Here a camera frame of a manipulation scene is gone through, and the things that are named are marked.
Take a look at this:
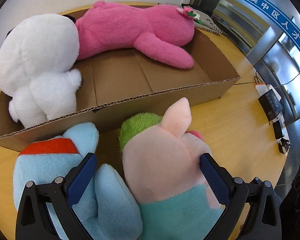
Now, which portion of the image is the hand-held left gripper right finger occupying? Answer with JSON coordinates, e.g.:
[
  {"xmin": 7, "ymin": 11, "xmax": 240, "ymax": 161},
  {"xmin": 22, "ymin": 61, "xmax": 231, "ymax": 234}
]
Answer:
[{"xmin": 199, "ymin": 153, "xmax": 282, "ymax": 240}]

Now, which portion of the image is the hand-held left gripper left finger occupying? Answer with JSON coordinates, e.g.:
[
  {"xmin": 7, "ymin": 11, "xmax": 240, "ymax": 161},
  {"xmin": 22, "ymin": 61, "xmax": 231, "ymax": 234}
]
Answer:
[{"xmin": 16, "ymin": 153, "xmax": 98, "ymax": 240}]

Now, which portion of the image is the light blue plush toy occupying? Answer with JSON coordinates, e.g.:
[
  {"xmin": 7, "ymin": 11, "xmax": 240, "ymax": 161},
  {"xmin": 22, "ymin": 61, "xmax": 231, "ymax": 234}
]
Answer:
[{"xmin": 13, "ymin": 122, "xmax": 143, "ymax": 240}]

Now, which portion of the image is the pink pig plush toy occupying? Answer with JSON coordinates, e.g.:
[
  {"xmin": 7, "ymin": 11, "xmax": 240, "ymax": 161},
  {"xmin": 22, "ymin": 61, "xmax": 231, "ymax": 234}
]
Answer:
[{"xmin": 119, "ymin": 98, "xmax": 227, "ymax": 240}]

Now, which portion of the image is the brown cardboard box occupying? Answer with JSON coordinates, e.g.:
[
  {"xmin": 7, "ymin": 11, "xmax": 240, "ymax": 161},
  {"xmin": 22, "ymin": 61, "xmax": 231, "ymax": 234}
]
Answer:
[{"xmin": 0, "ymin": 4, "xmax": 241, "ymax": 152}]

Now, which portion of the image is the wooden desktop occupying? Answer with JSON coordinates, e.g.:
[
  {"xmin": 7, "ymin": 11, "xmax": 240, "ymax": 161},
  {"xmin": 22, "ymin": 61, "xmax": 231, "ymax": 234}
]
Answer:
[{"xmin": 0, "ymin": 1, "xmax": 298, "ymax": 240}]

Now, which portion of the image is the black and white small gadget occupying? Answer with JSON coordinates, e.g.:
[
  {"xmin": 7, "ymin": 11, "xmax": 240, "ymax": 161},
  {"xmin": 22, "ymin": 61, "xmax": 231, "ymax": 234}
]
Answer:
[{"xmin": 277, "ymin": 138, "xmax": 290, "ymax": 154}]

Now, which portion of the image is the small black charger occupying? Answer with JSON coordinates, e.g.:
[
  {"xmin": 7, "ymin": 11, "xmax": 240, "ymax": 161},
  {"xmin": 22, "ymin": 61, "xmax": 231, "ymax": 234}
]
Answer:
[{"xmin": 272, "ymin": 121, "xmax": 286, "ymax": 140}]

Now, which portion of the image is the black power adapter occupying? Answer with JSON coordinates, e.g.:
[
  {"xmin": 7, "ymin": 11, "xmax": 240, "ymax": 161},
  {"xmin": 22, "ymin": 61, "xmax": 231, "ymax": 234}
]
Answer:
[{"xmin": 258, "ymin": 90, "xmax": 283, "ymax": 123}]

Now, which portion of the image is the white power bank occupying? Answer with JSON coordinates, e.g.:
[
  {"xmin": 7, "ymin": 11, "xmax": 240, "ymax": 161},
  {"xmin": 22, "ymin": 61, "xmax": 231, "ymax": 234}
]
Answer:
[{"xmin": 255, "ymin": 84, "xmax": 275, "ymax": 96}]

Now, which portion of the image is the white panda plush toy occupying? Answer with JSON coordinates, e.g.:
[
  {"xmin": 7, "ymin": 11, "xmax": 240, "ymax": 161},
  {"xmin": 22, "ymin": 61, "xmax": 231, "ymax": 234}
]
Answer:
[{"xmin": 0, "ymin": 14, "xmax": 82, "ymax": 128}]

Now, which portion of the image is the magenta plush toy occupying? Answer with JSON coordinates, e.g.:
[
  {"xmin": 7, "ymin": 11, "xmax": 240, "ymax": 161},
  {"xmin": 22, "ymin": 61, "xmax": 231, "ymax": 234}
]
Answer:
[{"xmin": 75, "ymin": 1, "xmax": 197, "ymax": 69}]

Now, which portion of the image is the blue banner strip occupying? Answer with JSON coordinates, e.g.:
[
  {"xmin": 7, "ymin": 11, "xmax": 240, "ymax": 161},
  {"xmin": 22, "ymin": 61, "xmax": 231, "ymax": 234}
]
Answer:
[{"xmin": 210, "ymin": 0, "xmax": 300, "ymax": 63}]

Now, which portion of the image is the thin black cable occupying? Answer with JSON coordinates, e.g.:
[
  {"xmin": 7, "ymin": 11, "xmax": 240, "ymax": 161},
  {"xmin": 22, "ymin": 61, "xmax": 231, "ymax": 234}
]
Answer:
[{"xmin": 252, "ymin": 71, "xmax": 267, "ymax": 85}]

